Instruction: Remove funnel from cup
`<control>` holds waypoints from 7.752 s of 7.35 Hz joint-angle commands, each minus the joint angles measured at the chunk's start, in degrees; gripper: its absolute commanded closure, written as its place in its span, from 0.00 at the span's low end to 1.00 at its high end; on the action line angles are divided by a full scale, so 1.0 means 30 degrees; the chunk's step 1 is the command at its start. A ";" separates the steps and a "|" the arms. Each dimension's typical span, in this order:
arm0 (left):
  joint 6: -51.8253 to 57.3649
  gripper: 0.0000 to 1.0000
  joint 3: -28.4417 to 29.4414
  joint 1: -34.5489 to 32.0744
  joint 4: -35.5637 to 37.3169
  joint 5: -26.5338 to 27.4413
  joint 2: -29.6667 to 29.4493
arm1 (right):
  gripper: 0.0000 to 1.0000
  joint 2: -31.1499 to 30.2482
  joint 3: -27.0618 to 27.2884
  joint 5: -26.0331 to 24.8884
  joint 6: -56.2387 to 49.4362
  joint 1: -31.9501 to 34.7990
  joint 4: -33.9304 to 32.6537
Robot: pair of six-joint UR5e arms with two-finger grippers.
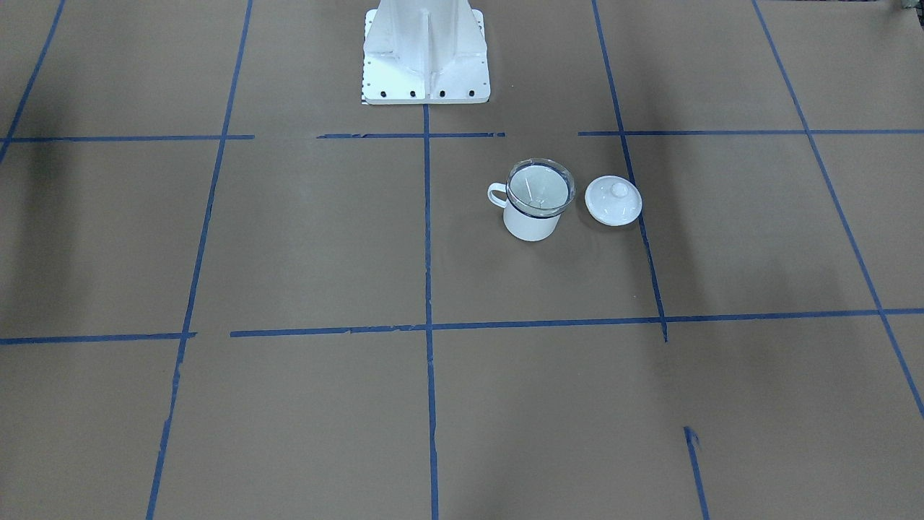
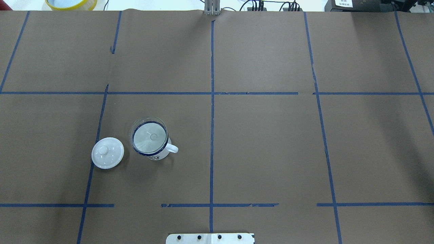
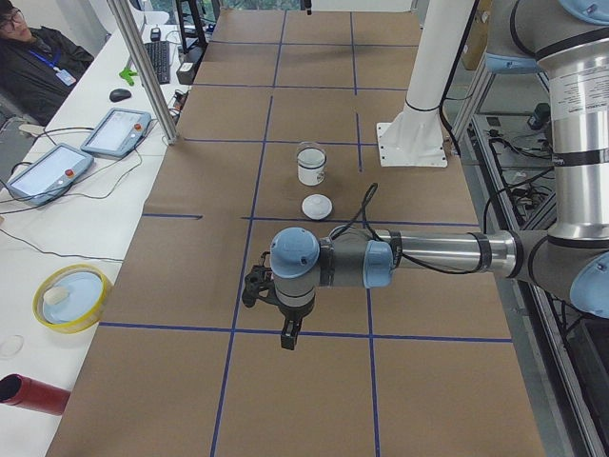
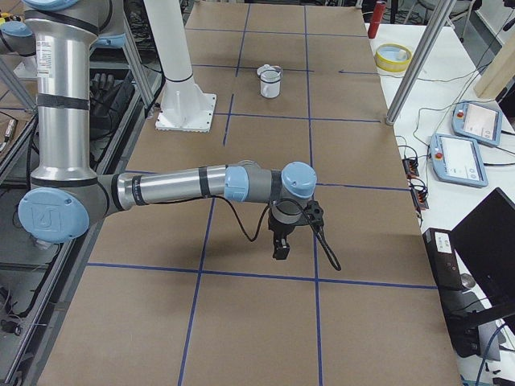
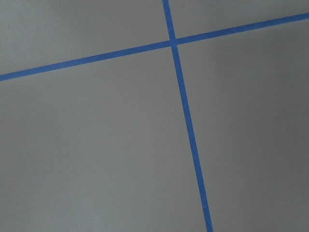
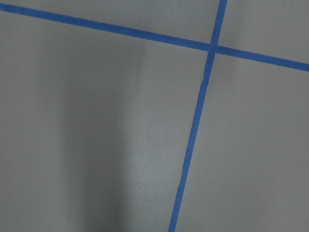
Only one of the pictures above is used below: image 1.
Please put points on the white mug lid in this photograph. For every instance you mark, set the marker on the white mug lid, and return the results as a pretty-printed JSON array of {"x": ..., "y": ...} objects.
[{"x": 613, "y": 201}]

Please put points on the white enamel mug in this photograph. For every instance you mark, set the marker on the white enamel mug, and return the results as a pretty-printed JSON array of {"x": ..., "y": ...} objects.
[{"x": 518, "y": 224}]

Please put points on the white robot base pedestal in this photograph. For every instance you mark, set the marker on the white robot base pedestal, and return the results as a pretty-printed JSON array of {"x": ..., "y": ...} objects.
[{"x": 417, "y": 52}]

